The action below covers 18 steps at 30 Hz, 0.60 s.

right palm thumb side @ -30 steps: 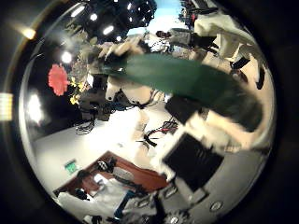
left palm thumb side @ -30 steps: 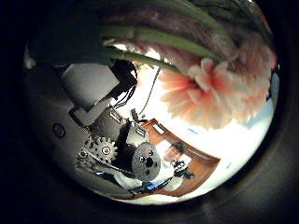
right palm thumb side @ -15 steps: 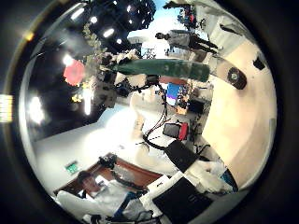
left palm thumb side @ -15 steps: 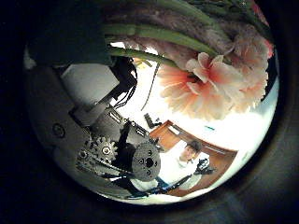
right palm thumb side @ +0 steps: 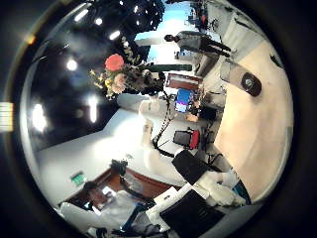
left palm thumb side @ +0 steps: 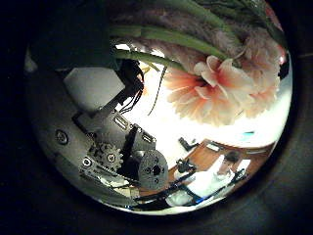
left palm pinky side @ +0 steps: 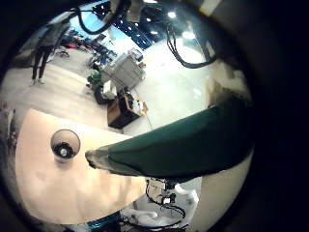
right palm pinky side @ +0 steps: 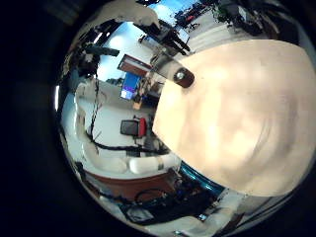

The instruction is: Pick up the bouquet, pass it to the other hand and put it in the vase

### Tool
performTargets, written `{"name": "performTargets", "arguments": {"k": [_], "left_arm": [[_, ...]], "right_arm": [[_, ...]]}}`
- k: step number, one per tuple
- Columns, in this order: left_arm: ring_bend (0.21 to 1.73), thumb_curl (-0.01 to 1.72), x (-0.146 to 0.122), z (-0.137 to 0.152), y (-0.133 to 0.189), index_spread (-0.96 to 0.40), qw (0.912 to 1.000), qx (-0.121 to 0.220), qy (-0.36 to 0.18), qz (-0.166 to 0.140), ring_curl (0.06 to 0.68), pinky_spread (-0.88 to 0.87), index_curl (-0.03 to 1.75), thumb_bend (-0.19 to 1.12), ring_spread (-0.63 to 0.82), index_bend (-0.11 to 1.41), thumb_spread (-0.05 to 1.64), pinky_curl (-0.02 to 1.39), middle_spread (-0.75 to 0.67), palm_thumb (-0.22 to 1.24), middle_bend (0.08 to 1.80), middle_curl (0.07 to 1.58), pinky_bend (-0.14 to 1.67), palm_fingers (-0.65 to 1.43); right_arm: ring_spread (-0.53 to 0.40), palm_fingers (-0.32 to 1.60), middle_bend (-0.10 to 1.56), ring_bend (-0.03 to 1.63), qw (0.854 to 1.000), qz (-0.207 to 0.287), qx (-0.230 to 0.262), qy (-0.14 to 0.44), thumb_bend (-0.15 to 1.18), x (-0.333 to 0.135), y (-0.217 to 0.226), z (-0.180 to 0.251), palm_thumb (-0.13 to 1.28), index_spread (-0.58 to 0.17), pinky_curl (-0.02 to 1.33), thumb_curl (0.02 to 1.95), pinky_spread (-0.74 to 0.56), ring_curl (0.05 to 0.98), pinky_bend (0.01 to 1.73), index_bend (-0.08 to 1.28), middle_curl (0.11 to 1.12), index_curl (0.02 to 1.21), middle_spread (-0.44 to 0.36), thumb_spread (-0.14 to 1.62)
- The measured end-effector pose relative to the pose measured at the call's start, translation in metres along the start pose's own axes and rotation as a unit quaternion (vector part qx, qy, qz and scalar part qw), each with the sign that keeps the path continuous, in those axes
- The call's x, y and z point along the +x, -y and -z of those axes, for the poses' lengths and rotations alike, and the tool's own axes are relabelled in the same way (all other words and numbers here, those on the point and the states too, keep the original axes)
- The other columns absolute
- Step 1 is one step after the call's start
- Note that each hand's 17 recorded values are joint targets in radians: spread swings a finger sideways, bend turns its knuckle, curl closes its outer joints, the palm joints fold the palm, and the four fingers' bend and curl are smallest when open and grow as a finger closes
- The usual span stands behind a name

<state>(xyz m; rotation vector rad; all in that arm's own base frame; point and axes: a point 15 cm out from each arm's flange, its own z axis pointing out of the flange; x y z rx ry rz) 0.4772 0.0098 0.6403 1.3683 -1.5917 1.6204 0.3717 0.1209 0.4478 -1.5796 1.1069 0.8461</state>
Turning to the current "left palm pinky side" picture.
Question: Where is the clear glass vase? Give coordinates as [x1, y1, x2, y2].
[50, 129, 81, 164]

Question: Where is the dark brown desk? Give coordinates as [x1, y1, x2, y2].
[106, 92, 150, 131]

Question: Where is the grey equipment cart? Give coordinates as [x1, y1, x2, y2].
[100, 47, 148, 95]

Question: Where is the green potted plant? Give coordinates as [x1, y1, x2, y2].
[86, 71, 104, 90]

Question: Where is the standing person in dark clothes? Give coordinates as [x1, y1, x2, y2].
[30, 21, 70, 87]

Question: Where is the teal metal rail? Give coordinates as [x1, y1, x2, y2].
[86, 212, 122, 232]

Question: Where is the black looped cable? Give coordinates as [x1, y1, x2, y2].
[165, 21, 218, 70]
[75, 0, 130, 36]

